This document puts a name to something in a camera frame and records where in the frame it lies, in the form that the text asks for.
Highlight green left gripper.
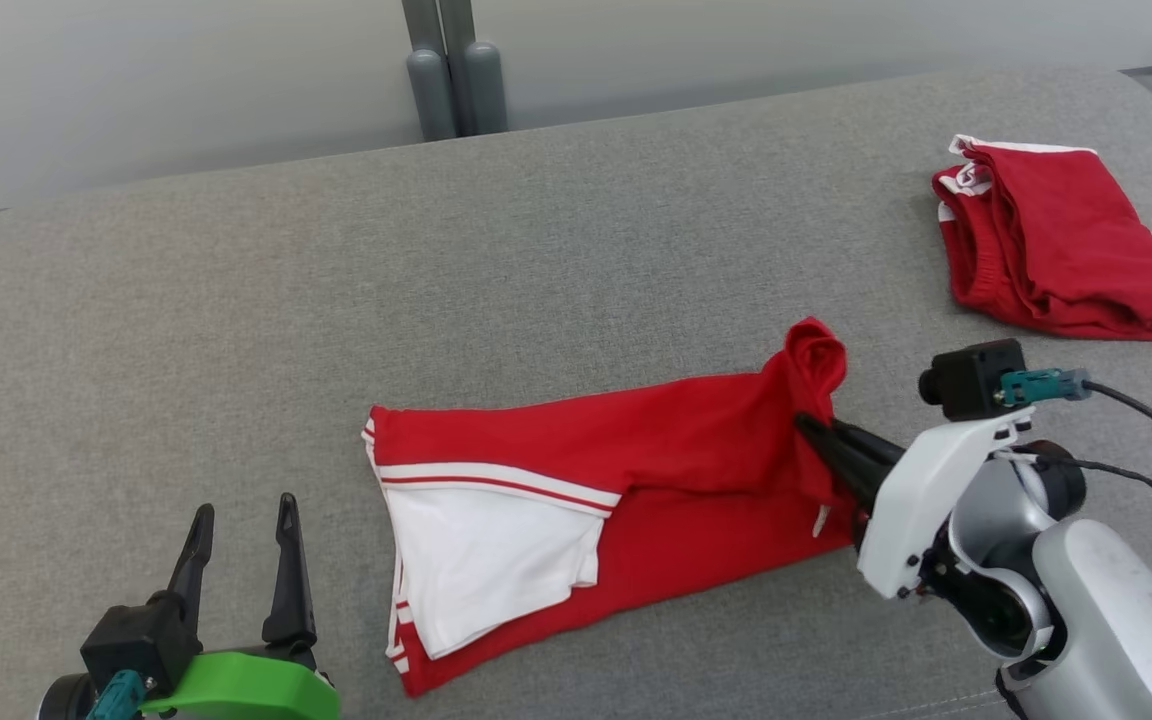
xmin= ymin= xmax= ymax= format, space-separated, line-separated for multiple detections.
xmin=141 ymin=492 xmax=342 ymax=720

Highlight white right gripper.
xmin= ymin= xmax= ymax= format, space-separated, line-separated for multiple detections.
xmin=794 ymin=410 xmax=1033 ymax=601

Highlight red jersey with white sleeve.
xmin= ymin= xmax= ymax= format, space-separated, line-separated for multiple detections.
xmin=361 ymin=317 xmax=863 ymax=699

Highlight red shorts with white trim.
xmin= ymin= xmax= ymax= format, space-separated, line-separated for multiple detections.
xmin=931 ymin=134 xmax=1152 ymax=345

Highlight black cable with teal plug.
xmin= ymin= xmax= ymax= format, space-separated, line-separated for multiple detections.
xmin=86 ymin=670 xmax=148 ymax=720
xmin=1000 ymin=368 xmax=1152 ymax=459

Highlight grey vertical post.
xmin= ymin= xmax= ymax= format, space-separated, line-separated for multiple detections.
xmin=439 ymin=0 xmax=510 ymax=137
xmin=401 ymin=0 xmax=458 ymax=143

